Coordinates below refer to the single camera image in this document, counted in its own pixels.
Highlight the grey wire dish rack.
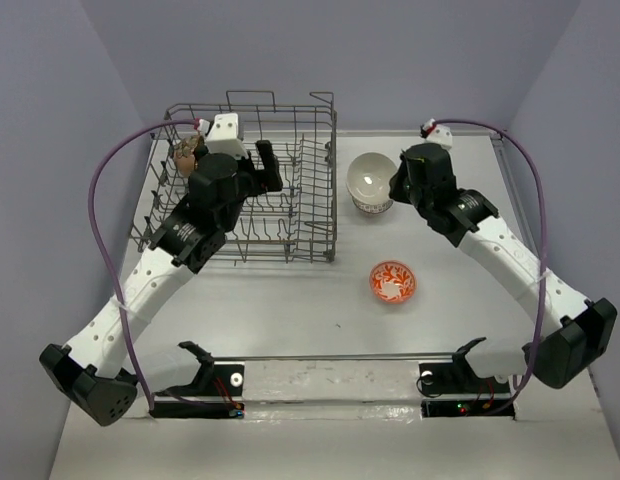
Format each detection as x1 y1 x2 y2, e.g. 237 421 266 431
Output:
130 90 337 263

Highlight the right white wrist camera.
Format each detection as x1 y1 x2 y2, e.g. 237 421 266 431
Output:
425 125 453 150

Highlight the brown glazed bowl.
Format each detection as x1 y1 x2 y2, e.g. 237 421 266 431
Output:
172 135 205 178

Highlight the white bowl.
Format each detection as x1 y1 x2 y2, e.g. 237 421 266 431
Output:
346 152 397 206

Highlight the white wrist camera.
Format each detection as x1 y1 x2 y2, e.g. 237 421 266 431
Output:
205 112 248 159
425 125 453 150

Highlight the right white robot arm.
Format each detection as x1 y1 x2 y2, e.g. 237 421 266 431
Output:
390 143 617 392

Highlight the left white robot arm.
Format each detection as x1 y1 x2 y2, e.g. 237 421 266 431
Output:
39 140 283 427

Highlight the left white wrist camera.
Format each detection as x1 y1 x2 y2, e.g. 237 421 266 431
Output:
205 112 248 159

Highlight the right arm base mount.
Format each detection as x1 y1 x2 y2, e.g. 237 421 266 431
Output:
415 337 516 419

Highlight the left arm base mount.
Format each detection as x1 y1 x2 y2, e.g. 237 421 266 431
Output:
150 341 245 420

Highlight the metal rail bar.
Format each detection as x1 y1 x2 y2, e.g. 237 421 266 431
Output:
215 352 453 363

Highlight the orange floral bowl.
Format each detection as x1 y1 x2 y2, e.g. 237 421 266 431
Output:
369 260 418 304

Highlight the patterned grey bowl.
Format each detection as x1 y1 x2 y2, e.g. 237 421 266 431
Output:
350 192 393 215

